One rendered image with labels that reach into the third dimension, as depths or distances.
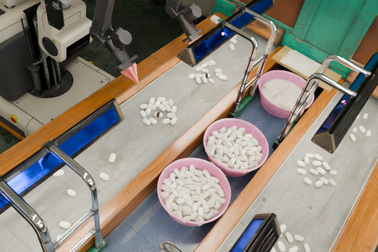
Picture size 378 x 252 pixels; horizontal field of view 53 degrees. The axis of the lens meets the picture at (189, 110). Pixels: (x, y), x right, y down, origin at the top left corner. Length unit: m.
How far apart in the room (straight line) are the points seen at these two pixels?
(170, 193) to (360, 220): 0.70
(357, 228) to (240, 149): 0.51
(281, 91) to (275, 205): 0.62
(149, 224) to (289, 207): 0.51
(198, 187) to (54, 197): 0.50
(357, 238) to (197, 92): 0.87
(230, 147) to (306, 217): 0.39
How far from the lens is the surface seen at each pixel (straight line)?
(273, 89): 1.87
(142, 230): 1.40
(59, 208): 1.38
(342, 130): 1.31
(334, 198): 1.58
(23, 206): 0.96
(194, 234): 1.41
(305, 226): 1.47
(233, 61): 1.94
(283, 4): 2.04
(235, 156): 1.54
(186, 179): 1.43
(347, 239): 1.48
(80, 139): 1.10
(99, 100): 1.63
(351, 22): 1.93
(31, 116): 2.26
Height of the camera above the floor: 1.95
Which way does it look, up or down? 47 degrees down
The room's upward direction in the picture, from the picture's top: 11 degrees clockwise
